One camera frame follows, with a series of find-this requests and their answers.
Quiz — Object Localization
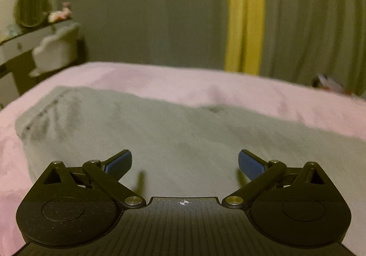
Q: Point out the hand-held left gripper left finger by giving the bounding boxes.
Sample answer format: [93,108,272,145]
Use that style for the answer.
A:
[42,150,145,208]

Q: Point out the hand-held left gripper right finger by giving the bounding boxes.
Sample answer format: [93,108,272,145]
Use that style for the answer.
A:
[222,150,325,208]

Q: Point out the yellow curtain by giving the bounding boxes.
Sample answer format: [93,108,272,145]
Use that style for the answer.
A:
[224,0,266,76]

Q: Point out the grey pants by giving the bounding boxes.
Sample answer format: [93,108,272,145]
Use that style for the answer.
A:
[15,86,366,198]

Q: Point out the grey curtain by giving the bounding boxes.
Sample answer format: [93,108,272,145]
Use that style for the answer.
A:
[56,0,229,72]
[259,0,366,95]

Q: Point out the round table mirror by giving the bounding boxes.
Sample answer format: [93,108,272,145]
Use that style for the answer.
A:
[14,0,52,28]

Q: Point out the pink plush blanket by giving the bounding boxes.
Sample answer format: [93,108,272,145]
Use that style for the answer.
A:
[0,61,366,248]

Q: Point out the white and red object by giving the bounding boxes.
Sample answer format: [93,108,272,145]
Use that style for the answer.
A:
[311,74,347,93]

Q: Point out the pink plush toy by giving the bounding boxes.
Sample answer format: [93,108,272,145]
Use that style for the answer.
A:
[47,2,73,23]

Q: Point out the white dressing table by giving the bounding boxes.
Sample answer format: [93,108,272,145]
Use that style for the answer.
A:
[0,19,81,109]

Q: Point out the pale upholstered chair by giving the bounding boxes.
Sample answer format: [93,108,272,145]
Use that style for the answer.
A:
[29,24,81,78]

